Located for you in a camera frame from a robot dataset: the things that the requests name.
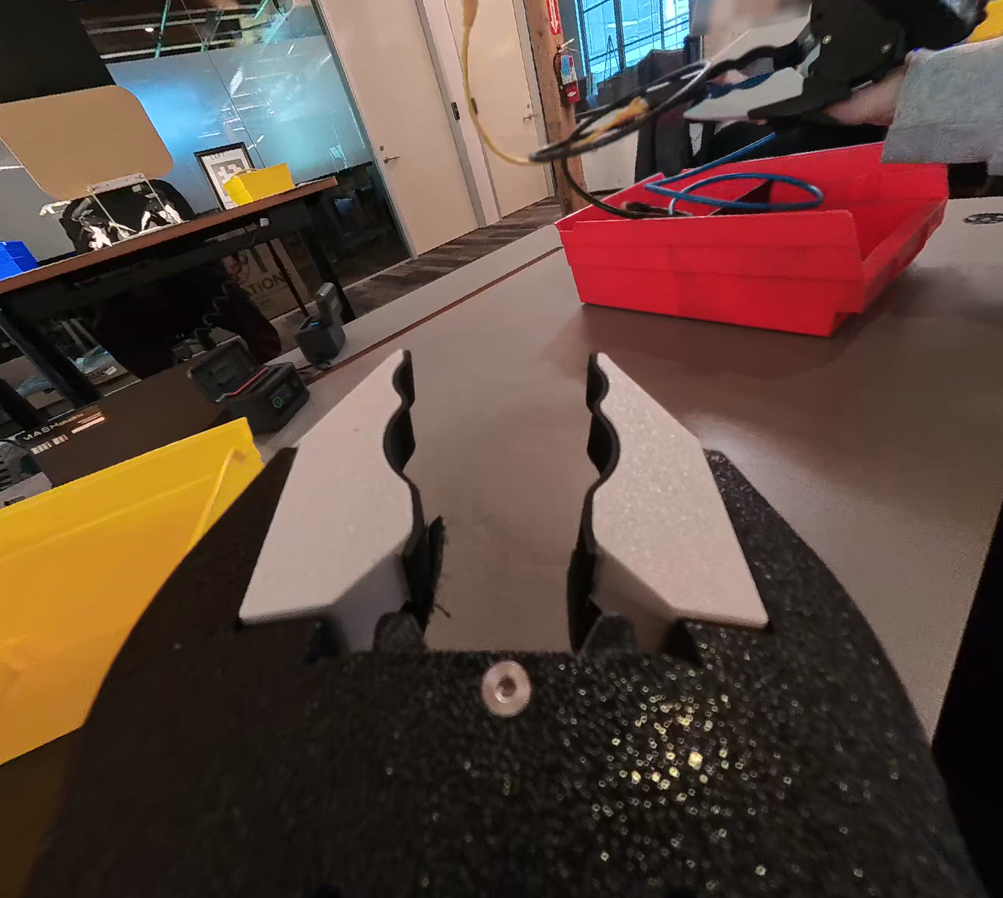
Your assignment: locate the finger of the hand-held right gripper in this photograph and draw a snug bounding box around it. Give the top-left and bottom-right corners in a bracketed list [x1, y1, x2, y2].
[682, 69, 824, 125]
[701, 40, 816, 81]

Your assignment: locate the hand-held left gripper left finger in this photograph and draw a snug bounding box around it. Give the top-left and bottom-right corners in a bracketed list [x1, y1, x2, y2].
[237, 349, 446, 655]

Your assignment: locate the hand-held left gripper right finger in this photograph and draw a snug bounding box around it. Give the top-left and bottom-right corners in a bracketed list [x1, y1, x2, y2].
[566, 353, 771, 655]

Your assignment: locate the blue ethernet cable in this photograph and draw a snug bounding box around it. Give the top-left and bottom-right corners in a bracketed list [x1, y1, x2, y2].
[646, 71, 825, 214]

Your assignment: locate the red plastic bin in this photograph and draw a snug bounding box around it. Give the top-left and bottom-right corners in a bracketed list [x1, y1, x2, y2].
[555, 143, 951, 337]

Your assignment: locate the black cable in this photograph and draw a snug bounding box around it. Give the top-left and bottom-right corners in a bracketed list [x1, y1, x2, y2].
[529, 48, 792, 219]

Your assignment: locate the person's right forearm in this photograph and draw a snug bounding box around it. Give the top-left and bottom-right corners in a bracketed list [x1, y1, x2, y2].
[881, 38, 1003, 177]

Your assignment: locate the person's right hand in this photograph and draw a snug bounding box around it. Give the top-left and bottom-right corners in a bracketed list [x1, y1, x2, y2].
[823, 79, 910, 129]

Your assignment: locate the dark hanging jacket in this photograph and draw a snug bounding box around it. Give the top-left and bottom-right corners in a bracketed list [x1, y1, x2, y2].
[633, 48, 708, 184]

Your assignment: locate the black equipment case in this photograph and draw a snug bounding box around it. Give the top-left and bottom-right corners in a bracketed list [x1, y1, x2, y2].
[186, 337, 311, 436]

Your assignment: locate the small black device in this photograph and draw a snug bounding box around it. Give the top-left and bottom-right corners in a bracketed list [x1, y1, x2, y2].
[293, 282, 348, 368]

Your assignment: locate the black cardboard box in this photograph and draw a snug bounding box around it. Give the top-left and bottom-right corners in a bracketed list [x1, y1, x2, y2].
[0, 365, 240, 489]

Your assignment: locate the white door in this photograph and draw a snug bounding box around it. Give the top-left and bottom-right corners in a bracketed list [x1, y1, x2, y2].
[304, 0, 484, 261]
[429, 0, 554, 219]

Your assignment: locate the large yellow plastic bin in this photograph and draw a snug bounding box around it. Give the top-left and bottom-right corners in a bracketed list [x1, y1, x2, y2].
[0, 418, 265, 766]

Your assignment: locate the wooden table with black legs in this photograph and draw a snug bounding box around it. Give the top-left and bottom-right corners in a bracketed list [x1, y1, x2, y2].
[0, 177, 346, 409]

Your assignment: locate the small yellow plastic bin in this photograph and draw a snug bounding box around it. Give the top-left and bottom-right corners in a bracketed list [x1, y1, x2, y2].
[223, 164, 297, 209]

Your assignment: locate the framed black and white tag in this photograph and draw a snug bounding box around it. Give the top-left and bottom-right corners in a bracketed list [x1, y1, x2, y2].
[194, 142, 256, 211]

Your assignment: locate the beige board on clear stand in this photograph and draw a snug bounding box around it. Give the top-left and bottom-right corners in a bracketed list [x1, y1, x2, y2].
[0, 85, 174, 203]

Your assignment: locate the black panel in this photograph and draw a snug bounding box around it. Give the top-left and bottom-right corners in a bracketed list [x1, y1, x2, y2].
[0, 0, 119, 105]

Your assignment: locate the wooden post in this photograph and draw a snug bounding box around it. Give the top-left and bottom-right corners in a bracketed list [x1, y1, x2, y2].
[508, 0, 587, 216]

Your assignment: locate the glass partition wall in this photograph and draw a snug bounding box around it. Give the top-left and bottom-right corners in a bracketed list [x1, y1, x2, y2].
[0, 0, 414, 268]

